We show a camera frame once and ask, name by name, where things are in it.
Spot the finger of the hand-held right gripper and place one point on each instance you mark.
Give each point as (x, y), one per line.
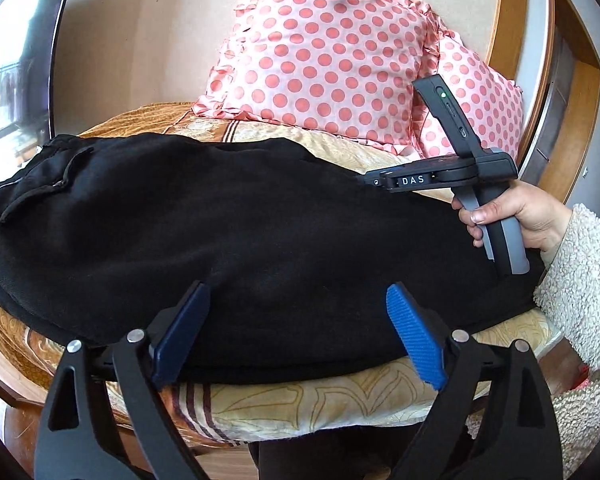
(376, 181)

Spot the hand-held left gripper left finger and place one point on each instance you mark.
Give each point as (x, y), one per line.
(180, 330)

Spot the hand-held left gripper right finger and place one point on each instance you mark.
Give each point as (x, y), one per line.
(415, 340)

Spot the black pants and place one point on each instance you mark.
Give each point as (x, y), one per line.
(230, 240)

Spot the person's right forearm fleece sleeve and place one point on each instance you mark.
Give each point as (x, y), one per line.
(585, 290)

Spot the person's right hand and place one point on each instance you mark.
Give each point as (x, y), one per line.
(535, 215)

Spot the small pink polka dot pillow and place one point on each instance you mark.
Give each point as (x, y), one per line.
(480, 105)

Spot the yellow patterned bedspread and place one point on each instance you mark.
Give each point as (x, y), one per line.
(330, 405)

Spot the large pink polka dot pillow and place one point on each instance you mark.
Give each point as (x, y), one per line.
(320, 55)

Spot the dark framed glass panel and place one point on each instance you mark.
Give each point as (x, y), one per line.
(15, 60)

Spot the wooden door frame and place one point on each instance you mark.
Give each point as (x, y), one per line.
(510, 15)

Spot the wooden bed frame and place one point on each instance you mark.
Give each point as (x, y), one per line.
(25, 405)

